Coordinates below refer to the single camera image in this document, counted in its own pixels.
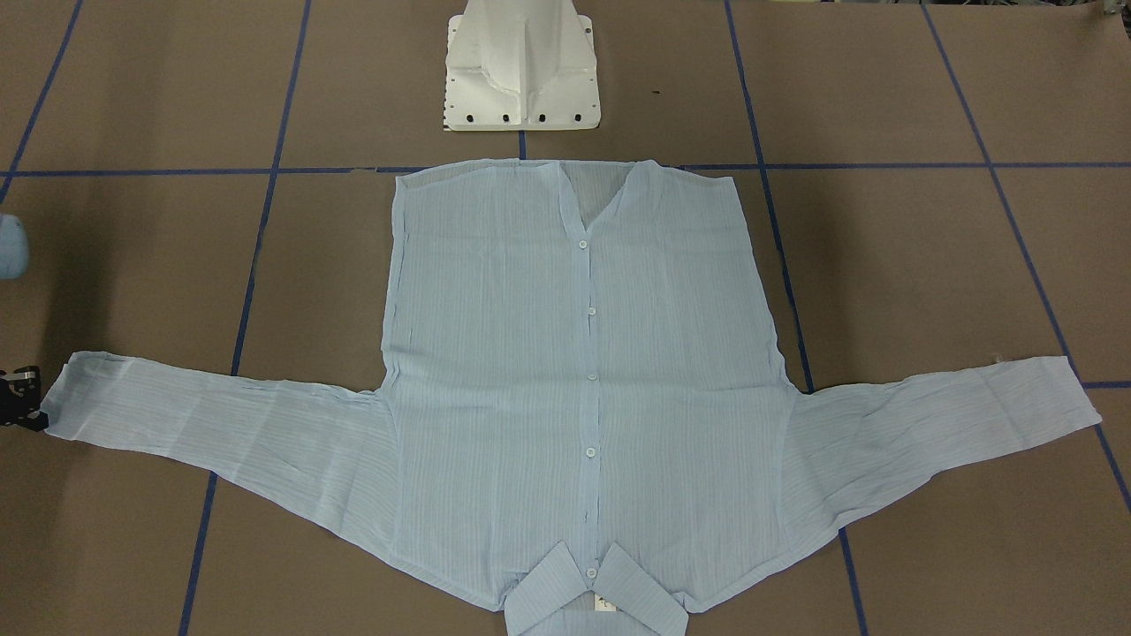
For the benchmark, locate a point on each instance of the white camera post base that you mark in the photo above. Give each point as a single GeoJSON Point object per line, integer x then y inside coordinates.
{"type": "Point", "coordinates": [521, 66]}

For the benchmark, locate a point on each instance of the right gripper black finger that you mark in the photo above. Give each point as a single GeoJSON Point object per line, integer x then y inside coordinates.
{"type": "Point", "coordinates": [21, 394]}

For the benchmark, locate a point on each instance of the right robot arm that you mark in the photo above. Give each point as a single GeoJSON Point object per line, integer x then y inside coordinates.
{"type": "Point", "coordinates": [14, 252]}

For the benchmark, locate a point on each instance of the light blue button shirt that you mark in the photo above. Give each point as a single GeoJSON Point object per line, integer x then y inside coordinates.
{"type": "Point", "coordinates": [585, 420]}

